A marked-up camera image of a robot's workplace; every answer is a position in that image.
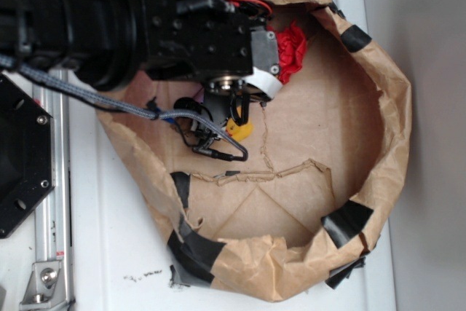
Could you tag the small gripper camera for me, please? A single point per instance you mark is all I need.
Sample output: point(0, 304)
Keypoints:
point(196, 135)

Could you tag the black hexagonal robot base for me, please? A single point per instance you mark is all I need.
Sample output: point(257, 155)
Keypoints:
point(26, 156)

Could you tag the brown paper bag bin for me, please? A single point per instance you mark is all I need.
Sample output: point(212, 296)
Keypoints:
point(327, 162)

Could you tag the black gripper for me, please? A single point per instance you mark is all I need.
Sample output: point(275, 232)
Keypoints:
point(241, 74)

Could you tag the aluminium extrusion rail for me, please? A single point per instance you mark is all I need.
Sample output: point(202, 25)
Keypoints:
point(53, 214)

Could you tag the metal corner bracket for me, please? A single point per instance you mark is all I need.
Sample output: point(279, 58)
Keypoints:
point(46, 289)

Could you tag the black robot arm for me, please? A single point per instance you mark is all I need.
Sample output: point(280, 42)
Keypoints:
point(224, 45)

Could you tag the crumpled red paper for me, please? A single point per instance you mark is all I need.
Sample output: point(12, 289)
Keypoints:
point(292, 47)

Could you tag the yellow rubber duck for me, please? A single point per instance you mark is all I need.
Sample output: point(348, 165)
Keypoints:
point(238, 132)

